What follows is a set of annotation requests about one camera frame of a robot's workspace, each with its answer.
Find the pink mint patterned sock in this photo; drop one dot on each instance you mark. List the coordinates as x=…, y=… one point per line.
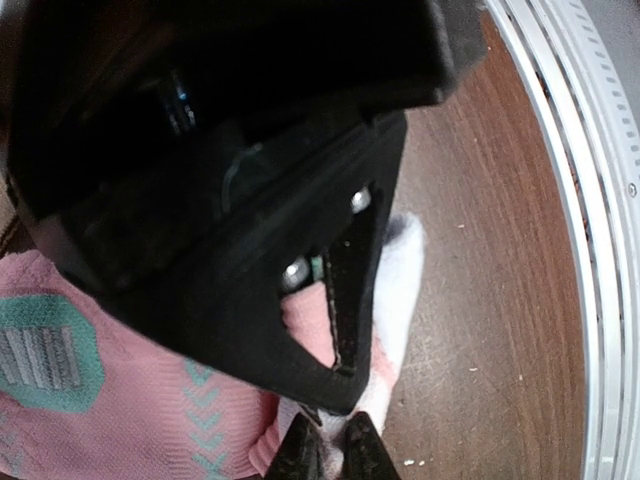
x=85, y=397

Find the aluminium table edge rail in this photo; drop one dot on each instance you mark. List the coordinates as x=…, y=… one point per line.
x=579, y=63

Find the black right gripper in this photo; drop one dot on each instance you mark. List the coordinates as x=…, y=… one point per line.
x=126, y=100

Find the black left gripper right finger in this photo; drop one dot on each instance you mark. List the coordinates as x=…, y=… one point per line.
x=365, y=455

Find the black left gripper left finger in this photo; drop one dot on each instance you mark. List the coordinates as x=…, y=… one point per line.
x=299, y=455

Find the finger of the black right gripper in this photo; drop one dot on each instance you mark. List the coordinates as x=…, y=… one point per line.
x=277, y=290

